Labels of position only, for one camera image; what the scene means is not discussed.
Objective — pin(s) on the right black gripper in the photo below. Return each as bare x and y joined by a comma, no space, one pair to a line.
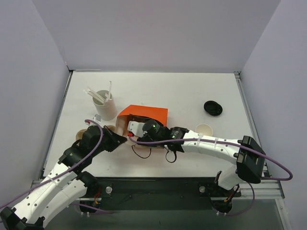
141,138

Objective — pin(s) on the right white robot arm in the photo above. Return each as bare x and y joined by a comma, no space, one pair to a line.
245,155

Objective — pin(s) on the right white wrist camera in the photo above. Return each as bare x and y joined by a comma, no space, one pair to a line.
135,129

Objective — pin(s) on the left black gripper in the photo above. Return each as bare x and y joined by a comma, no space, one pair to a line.
111,139

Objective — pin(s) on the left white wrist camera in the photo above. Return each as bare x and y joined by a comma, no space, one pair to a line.
95,120

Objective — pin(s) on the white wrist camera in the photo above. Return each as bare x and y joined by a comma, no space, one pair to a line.
135,129
95,120

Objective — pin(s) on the white cylindrical straw holder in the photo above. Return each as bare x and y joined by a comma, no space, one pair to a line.
106,110

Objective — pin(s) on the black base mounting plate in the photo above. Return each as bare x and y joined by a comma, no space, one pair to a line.
112,194

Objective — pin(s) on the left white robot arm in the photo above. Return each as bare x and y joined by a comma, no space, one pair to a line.
66,182

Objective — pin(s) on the orange paper bag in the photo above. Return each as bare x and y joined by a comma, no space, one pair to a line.
139,113

